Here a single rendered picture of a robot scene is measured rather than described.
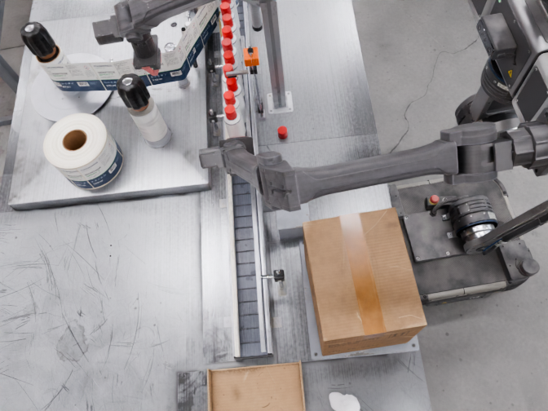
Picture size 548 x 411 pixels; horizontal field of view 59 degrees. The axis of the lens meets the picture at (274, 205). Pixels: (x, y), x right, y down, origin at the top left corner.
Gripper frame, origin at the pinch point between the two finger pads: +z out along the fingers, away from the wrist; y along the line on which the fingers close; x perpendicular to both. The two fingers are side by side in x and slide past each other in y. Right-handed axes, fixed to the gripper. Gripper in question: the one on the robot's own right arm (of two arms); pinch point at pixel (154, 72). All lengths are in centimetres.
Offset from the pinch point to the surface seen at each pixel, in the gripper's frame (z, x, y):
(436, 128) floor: 116, 121, -42
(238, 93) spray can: 15.2, 22.2, -1.5
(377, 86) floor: 117, 96, -74
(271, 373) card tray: 36, 23, 80
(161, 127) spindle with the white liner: 24.2, -4.3, 1.7
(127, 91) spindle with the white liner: 3.5, -8.6, 2.7
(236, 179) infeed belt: 31.6, 18.0, 19.8
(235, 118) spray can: 14.6, 20.5, 8.1
